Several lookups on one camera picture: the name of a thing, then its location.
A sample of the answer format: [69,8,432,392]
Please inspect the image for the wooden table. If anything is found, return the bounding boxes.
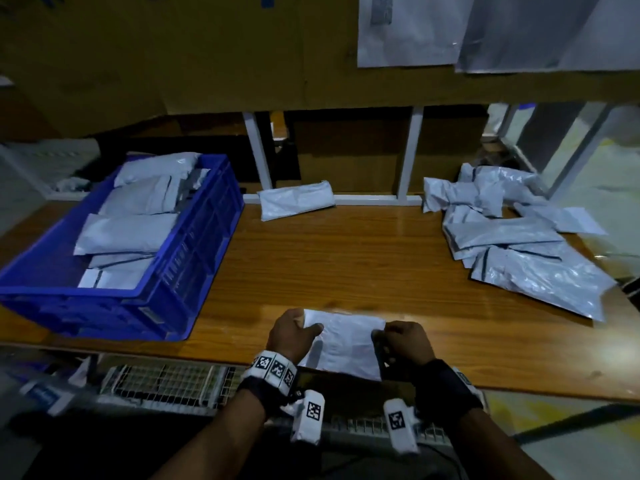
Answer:
[0,189,640,404]

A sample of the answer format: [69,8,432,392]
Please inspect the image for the person's left forearm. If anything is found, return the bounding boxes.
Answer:
[155,389,266,480]

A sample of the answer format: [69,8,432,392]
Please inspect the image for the white metal shelf leg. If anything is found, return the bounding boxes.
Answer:
[397,105,425,201]
[243,111,274,191]
[548,105,613,201]

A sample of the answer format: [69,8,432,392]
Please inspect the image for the blue plastic crate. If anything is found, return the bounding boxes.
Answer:
[0,153,246,342]

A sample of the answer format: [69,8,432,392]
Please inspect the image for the right marker wristband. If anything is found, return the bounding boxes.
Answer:
[413,359,486,426]

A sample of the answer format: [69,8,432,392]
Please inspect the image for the marker wristband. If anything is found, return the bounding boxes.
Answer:
[238,351,298,416]
[413,359,486,426]

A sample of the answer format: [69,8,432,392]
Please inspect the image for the packed white bags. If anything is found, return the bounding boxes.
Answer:
[73,151,211,291]

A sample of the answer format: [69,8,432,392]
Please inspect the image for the pile of grey mailer bags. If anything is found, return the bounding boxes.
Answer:
[422,163,618,323]

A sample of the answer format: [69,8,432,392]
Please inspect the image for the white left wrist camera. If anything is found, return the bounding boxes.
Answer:
[290,389,326,446]

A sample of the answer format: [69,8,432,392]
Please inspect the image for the person's right forearm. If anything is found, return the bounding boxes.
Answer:
[450,409,556,480]

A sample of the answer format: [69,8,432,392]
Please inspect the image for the left marker wristband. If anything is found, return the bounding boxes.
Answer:
[238,351,298,416]

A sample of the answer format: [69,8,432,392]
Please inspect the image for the white wire rack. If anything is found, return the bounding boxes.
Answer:
[95,359,451,446]

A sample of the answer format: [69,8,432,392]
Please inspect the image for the person's right hand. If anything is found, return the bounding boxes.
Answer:
[372,321,437,372]

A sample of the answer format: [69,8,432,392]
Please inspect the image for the person's left hand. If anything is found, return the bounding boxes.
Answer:
[265,309,324,364]

